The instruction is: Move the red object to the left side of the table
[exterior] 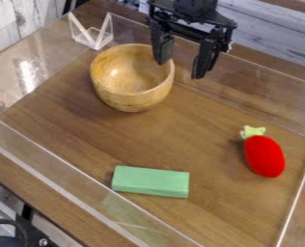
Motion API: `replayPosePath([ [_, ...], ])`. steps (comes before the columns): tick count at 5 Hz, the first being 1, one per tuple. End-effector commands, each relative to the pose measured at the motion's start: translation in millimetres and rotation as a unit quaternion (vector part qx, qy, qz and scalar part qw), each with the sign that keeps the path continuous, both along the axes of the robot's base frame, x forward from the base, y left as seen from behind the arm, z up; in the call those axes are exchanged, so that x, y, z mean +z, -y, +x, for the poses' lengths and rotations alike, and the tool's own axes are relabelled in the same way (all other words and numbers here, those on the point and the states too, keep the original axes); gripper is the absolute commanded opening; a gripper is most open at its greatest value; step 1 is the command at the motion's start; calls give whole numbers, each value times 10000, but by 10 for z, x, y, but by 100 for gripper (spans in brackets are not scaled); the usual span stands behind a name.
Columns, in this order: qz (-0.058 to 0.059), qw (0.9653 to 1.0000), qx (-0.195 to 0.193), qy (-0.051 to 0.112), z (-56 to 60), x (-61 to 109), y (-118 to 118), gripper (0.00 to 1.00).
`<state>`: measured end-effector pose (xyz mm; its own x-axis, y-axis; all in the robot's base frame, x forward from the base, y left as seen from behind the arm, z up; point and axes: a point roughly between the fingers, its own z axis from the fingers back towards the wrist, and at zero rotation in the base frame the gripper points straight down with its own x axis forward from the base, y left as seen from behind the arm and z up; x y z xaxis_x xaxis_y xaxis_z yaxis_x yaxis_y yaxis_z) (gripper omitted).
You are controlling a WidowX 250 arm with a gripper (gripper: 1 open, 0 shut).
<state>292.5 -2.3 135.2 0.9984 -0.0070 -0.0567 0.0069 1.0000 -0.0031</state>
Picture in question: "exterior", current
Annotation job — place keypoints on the black clamp with cable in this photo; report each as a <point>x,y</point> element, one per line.
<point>25,235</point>

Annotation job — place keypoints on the light wooden bowl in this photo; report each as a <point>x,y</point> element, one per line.
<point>132,83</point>

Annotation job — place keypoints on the green rectangular block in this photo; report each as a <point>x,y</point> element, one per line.
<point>152,181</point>

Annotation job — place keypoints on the clear acrylic corner bracket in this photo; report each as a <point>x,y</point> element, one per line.
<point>94,38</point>

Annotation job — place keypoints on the red plush strawberry toy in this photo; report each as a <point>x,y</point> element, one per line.
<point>264,152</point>

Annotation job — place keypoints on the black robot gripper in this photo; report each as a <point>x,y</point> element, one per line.
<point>196,20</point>

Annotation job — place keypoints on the clear acrylic tray barrier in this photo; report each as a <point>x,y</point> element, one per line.
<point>64,140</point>

